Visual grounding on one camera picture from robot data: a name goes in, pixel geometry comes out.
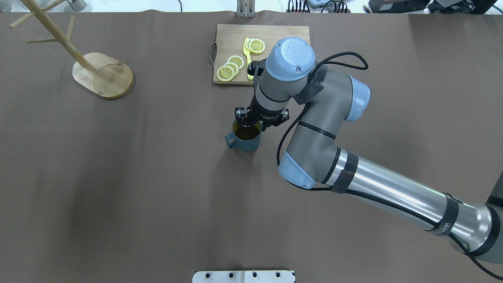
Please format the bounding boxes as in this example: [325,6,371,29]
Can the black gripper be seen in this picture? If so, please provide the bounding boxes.
[234,104,290,131]

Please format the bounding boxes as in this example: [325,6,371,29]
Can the dark blue mug yellow inside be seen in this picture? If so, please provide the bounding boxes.
[224,121,262,152]

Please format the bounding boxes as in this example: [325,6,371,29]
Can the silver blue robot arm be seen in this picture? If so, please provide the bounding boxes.
[235,37,502,264]

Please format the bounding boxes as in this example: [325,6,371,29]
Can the wooden mug tree rack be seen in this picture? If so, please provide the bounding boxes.
[9,0,134,99]

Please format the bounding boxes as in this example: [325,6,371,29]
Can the small steel cup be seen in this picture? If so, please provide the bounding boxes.
[67,0,86,12]

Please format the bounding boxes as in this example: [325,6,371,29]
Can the lemon slice outer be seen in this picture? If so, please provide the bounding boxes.
[216,66,234,82]

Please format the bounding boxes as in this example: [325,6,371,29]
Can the lemon slice middle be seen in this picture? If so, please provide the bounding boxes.
[224,62,239,77]

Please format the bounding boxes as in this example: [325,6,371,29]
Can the lemon slice inner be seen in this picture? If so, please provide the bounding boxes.
[227,55,245,70]

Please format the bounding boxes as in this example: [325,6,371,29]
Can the yellow plastic spoon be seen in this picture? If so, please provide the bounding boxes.
[242,37,253,81]

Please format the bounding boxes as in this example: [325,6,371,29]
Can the lemon slice on spoon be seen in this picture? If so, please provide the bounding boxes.
[247,38,266,54]

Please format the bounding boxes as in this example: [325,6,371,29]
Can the wooden cutting board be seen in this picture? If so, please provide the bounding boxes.
[213,24,310,85]

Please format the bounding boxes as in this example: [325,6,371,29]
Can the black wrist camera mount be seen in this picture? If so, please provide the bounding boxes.
[246,59,266,79]

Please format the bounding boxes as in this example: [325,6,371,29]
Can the aluminium frame post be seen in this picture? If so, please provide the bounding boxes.
[236,0,256,18]

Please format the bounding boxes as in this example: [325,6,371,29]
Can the white pedestal column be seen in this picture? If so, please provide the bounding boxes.
[192,270,296,283]

